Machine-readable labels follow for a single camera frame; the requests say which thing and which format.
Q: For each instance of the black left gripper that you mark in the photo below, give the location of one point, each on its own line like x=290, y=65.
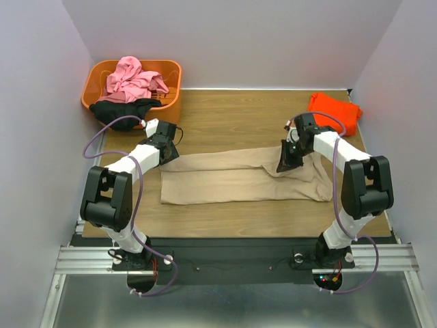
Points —
x=175, y=154

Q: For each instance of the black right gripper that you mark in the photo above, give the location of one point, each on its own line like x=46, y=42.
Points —
x=290, y=154

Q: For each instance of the beige t shirt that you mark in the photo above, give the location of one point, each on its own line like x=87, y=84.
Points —
x=247, y=175

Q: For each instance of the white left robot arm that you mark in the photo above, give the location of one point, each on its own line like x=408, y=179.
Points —
x=107, y=203

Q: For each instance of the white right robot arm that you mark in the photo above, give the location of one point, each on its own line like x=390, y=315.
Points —
x=366, y=189

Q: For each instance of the black t shirt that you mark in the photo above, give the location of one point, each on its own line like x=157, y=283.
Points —
x=106, y=112

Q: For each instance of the folded orange t shirt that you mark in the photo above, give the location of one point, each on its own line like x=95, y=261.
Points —
x=347, y=113

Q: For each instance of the pink t shirt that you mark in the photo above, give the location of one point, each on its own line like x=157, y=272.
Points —
x=129, y=82

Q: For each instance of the orange plastic basket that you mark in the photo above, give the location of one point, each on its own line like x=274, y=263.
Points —
x=172, y=76

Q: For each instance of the silver round knob right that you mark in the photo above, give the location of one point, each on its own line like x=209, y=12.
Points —
x=298, y=258

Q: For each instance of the white round knob left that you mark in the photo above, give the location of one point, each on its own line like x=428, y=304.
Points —
x=168, y=259

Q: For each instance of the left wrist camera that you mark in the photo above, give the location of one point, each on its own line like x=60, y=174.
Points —
x=162, y=131

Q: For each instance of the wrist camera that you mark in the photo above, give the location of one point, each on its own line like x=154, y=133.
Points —
x=162, y=131
x=297, y=125

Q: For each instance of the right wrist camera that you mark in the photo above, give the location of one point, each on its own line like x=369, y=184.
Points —
x=297, y=125

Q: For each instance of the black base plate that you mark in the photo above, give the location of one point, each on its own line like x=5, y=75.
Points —
x=226, y=261

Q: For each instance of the aluminium rail frame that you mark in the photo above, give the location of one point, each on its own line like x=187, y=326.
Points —
x=387, y=299

